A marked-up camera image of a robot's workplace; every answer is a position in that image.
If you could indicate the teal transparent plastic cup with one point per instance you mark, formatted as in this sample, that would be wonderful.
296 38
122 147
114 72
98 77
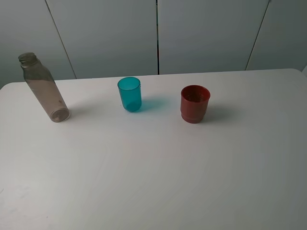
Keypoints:
130 93

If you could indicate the smoky transparent plastic bottle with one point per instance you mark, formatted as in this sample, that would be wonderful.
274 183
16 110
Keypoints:
43 86

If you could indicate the red plastic cup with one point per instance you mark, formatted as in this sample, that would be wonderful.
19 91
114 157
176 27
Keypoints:
194 103

